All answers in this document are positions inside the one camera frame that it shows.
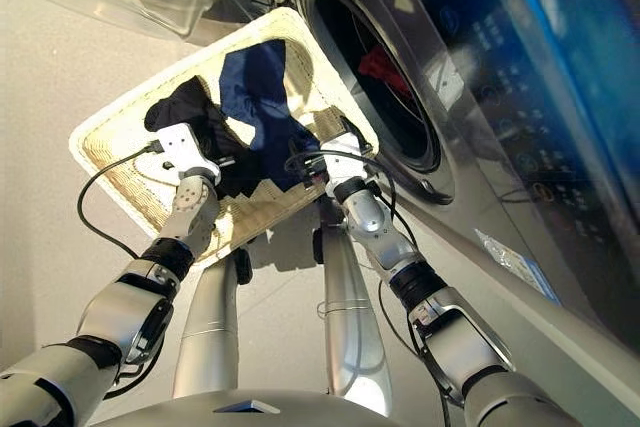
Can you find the dark blue cloth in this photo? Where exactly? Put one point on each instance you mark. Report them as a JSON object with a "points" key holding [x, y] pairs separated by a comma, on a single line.
{"points": [[260, 97]]}

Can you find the silver robot torso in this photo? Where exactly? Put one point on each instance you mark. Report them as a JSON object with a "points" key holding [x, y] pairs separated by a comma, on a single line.
{"points": [[240, 409]]}

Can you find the black cloth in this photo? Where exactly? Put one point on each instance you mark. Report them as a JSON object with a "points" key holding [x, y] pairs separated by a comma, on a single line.
{"points": [[220, 147]]}

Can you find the silver robot leg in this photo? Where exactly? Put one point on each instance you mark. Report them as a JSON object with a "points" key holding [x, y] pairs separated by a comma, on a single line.
{"points": [[350, 327], [207, 327]]}

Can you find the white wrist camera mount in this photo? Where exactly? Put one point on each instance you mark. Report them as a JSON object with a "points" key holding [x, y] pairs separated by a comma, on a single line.
{"points": [[345, 162], [182, 147]]}

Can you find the grey washing machine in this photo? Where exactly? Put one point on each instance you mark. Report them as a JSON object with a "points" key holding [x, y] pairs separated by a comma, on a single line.
{"points": [[475, 227]]}

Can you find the pale woven laundry basket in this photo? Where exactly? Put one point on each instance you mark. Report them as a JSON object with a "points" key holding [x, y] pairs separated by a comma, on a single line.
{"points": [[130, 112]]}

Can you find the red cloth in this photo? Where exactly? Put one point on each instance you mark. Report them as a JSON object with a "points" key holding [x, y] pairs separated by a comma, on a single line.
{"points": [[382, 69]]}

